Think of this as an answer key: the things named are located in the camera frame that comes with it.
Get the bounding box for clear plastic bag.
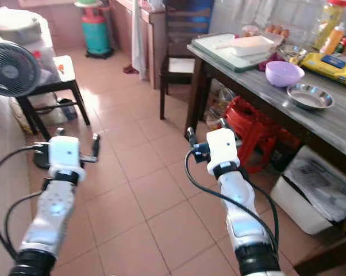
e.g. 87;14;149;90
204;80;237;128

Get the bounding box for pale bags under stool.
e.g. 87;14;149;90
9;95;79;136

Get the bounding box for red plastic stool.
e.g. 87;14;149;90
219;95;301;174

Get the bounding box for black stool with white seat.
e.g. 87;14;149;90
15;56;91;142

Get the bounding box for white green-rimmed tray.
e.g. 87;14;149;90
191;32;284;73

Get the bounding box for magenta cloth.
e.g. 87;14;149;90
257;52;286;73

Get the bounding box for purple plastic bowl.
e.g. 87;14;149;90
265;60;306;89

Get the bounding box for white rectangular dish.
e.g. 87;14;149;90
229;36;276;58

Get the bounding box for small red rag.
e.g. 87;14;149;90
122;65;140;76

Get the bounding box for round steel plate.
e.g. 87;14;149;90
286;83;336;112

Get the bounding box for pink tiled counter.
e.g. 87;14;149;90
114;0;166;90

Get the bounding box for small clear jar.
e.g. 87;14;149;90
241;25;262;39

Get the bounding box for small glass bowl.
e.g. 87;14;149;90
279;45;309;63

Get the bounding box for teal gas cylinder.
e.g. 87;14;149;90
74;0;116;60

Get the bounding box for wooden table with grey top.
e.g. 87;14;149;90
184;33;346;168

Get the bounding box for dark wooden chair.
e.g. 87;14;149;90
158;0;214;121

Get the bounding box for container of brown eggs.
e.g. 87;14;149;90
265;23;292;39

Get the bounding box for blue plastic barrel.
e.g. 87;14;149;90
187;0;216;35

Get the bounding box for white hanging cloth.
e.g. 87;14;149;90
131;0;148;81

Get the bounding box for white plastic-covered appliance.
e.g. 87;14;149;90
0;7;60;82

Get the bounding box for white box with newspaper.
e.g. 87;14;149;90
270;144;346;236

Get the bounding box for yellow plastic package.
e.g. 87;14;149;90
299;52;346;89

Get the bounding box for small orange bottle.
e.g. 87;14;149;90
321;22;346;56

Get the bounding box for large yellow oil bottle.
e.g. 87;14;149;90
314;0;346;50

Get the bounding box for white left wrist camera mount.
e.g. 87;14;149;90
48;135;85;180

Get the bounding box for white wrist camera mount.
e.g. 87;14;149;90
48;135;85;180
205;128;240;174

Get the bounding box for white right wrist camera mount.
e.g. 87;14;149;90
205;128;240;174

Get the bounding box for long black right arm cable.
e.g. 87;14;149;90
184;151;280;254

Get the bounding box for short black left arm cable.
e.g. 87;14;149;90
3;191;46;258

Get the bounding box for short black arm cable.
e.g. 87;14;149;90
3;191;46;258
248;181;280;254

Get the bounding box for black pedestal fan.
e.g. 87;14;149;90
0;41;53;171

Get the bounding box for short black right arm cable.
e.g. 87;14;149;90
248;181;280;254

